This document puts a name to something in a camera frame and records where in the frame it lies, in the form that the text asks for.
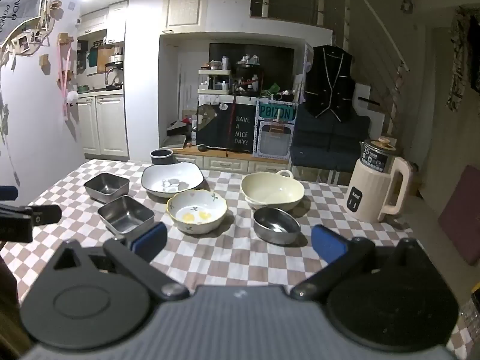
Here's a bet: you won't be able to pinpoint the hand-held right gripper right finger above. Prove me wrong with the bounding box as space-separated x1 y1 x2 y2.
290 224 432 301

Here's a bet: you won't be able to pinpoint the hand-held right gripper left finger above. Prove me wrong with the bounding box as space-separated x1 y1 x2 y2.
45 222 190 302

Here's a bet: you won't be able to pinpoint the square steel container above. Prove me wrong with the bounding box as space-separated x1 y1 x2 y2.
83 172 131 203
97 195 155 235

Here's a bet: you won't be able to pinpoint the round steel bowl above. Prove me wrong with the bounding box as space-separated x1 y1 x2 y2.
253 206 302 244

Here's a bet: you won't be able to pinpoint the floral bowl yellow rim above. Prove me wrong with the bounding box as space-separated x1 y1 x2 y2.
166 190 228 234

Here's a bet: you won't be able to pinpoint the white square plate dark rim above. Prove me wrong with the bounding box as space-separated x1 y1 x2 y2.
142 163 206 198

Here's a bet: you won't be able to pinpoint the cream bowl with handle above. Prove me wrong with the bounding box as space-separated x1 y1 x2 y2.
241 169 305 211

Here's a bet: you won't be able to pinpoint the cream electric kettle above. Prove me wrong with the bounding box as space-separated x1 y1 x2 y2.
346 137 411 223

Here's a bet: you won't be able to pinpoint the grey trash bin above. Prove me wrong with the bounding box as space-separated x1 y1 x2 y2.
150 149 174 166

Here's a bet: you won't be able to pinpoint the brown white checkered tablecloth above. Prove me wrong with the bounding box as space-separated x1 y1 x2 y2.
0 158 480 360

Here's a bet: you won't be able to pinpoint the dark blue sofa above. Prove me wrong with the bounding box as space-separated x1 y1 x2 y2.
290 114 372 176

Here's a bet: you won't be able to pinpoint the grey flat box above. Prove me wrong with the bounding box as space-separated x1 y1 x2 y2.
165 133 187 149

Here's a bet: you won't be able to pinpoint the low white drawer cabinet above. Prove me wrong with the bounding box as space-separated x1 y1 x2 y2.
161 145 291 175

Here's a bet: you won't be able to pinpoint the white kitchen cabinet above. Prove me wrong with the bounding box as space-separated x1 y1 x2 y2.
77 95 130 160

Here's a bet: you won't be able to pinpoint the white box teal label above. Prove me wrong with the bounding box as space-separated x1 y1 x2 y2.
252 97 297 158

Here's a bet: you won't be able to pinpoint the pink ribbon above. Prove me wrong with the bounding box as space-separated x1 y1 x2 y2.
56 43 79 121

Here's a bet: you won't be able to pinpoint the black banner white letters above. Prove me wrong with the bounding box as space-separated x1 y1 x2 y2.
196 101 259 154

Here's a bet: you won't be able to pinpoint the maroon cushion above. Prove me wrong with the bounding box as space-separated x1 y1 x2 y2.
437 165 480 267

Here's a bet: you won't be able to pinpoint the thin red stick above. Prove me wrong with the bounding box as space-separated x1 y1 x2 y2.
225 94 238 158

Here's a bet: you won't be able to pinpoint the black vest white trim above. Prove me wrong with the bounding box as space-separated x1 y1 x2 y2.
302 44 355 122

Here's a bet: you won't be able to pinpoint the white storage rack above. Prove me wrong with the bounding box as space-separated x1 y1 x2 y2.
197 68 231 95

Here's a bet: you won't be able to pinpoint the patterned hanging cloth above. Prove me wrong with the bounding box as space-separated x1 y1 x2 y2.
446 7 480 112

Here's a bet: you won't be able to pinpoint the white stair railing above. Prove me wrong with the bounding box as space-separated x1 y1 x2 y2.
337 0 410 143

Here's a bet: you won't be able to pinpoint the wooden wall map decoration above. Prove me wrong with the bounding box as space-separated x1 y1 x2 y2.
0 0 62 69

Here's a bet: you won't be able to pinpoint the black wall board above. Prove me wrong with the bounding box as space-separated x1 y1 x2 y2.
209 42 295 94

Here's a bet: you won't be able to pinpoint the white wall cabinet door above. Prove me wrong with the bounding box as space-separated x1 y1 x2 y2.
163 0 210 32

